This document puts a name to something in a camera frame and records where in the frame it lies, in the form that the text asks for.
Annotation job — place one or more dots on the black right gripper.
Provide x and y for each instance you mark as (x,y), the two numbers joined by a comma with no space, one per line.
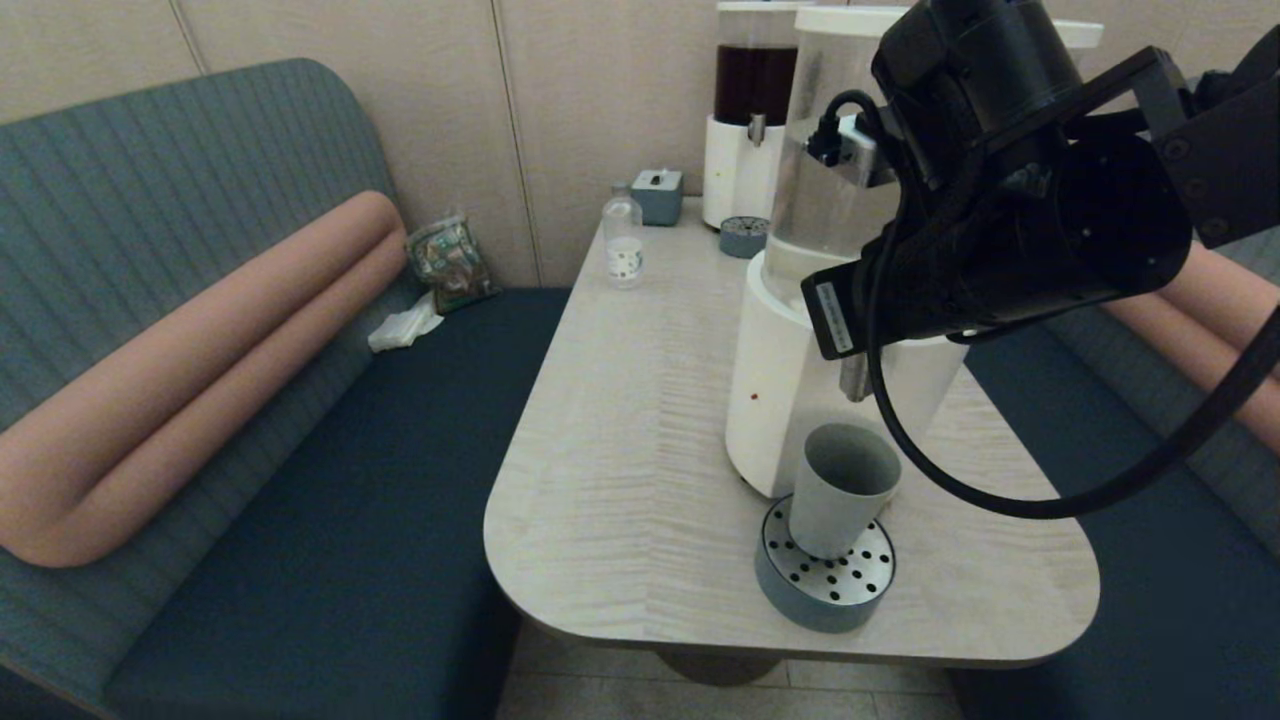
(960,270)

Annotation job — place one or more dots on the dark drink dispenser white base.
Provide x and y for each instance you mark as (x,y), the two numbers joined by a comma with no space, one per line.
(735,170)

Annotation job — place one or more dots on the dark round table pedestal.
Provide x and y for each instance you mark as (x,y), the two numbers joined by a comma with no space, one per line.
(720,667)

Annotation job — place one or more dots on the grey-blue square tissue box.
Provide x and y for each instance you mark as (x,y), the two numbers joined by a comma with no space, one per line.
(657,198)

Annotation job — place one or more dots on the white dark drink dispenser lid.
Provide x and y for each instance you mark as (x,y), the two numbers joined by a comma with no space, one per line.
(755,6)

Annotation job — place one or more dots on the silver dark drink dispenser tap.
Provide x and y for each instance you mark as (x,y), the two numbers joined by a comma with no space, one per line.
(757,130)

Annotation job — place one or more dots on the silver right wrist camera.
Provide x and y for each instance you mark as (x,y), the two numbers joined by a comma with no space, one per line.
(862,150)

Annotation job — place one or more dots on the teal upholstered booth bench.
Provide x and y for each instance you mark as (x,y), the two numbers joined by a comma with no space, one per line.
(1150,620)
(150,180)

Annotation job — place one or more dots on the clear water dispenser white base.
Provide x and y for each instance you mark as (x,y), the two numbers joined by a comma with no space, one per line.
(775,380)

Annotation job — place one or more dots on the round blue perforated drip tray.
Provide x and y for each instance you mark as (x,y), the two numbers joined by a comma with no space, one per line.
(743,238)
(825,602)

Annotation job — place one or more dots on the clear bag of snacks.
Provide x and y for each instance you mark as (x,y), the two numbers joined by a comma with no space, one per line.
(450,264)

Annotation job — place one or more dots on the grey plastic cup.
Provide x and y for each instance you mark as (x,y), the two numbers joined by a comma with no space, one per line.
(835,510)

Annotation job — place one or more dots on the white water dispenser lid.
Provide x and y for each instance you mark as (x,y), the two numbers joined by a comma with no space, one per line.
(840,20)

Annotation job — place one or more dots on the small clear plastic bottle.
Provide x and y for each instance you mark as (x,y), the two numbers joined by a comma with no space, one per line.
(623,250)

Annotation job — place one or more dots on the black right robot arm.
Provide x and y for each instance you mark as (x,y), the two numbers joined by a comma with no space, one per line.
(980,60)

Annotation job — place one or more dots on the crumpled white tissue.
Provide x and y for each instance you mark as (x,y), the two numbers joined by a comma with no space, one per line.
(403,327)

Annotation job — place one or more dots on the silver water dispenser tap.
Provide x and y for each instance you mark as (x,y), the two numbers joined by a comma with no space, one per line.
(855,380)

